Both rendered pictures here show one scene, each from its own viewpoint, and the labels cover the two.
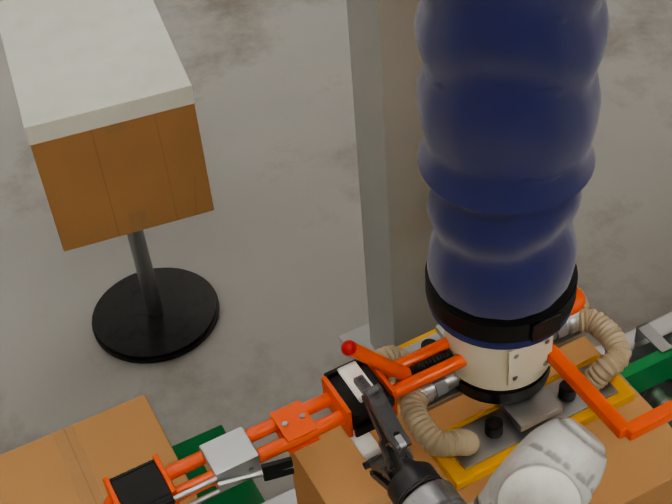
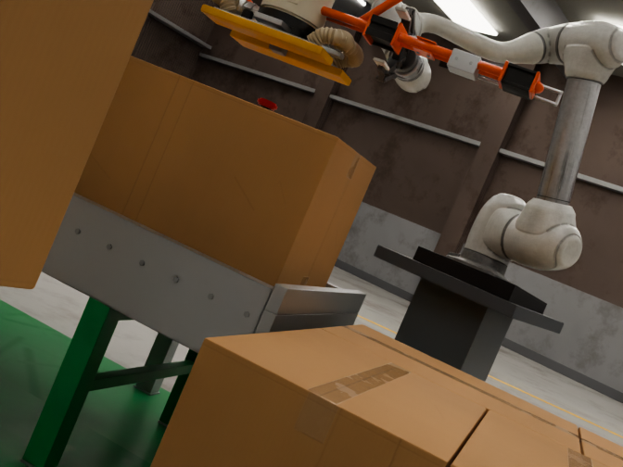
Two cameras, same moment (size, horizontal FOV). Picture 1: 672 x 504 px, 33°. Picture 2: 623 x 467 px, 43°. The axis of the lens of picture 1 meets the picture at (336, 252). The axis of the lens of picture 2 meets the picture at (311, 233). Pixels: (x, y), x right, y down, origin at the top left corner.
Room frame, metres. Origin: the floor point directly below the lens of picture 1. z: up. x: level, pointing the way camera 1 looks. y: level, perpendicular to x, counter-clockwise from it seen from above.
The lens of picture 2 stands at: (2.58, 1.32, 0.79)
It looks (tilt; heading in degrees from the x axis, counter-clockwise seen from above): 2 degrees down; 222
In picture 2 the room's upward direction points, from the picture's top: 23 degrees clockwise
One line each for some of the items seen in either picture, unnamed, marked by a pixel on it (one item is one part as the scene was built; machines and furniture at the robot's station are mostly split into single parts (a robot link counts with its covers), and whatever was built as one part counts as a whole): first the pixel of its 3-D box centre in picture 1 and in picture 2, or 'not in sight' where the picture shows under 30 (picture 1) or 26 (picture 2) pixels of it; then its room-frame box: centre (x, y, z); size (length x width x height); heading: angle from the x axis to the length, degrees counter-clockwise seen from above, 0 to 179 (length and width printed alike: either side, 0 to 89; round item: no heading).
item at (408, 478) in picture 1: (406, 475); (401, 55); (0.96, -0.07, 1.25); 0.09 x 0.07 x 0.08; 25
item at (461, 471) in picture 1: (530, 413); (292, 52); (1.13, -0.28, 1.14); 0.34 x 0.10 x 0.05; 115
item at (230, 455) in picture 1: (230, 459); (464, 64); (1.02, 0.18, 1.24); 0.07 x 0.07 x 0.04; 25
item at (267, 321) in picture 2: not in sight; (308, 339); (1.05, 0.09, 0.48); 0.70 x 0.03 x 0.15; 24
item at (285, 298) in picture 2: not in sight; (324, 300); (1.05, 0.09, 0.58); 0.70 x 0.03 x 0.06; 24
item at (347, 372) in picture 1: (357, 381); (402, 13); (1.08, -0.01, 1.32); 0.07 x 0.03 x 0.01; 25
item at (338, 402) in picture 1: (359, 396); (385, 33); (1.11, -0.02, 1.25); 0.10 x 0.08 x 0.06; 25
